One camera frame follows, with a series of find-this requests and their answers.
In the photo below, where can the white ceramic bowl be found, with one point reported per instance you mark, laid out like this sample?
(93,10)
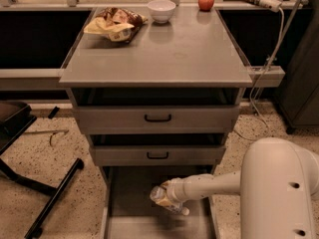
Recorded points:
(161,10)

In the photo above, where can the clear plastic water bottle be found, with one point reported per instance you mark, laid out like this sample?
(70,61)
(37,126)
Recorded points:
(159,197)

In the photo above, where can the grey drawer cabinet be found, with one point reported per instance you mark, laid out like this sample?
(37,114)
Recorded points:
(189,61)

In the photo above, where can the brown yellow snack bag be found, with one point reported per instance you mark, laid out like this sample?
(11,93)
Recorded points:
(116,24)

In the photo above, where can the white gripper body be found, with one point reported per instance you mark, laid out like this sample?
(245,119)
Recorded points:
(175,189)

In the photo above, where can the black office chair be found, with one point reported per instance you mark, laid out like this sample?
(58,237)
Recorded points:
(15,118)

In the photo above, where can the red apple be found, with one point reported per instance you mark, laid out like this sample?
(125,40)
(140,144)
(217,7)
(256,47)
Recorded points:
(205,5)

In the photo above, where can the open bottom grey drawer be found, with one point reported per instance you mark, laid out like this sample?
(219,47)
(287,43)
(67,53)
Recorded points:
(130,214)

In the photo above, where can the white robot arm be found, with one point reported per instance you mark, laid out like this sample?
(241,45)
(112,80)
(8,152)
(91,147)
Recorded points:
(277,183)

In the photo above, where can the top grey drawer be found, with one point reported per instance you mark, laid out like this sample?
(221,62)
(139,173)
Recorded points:
(136,120)

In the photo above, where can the middle grey drawer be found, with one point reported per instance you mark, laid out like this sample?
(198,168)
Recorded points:
(156,155)

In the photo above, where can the black chair leg bar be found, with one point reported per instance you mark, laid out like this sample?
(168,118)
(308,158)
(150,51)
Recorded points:
(35,230)

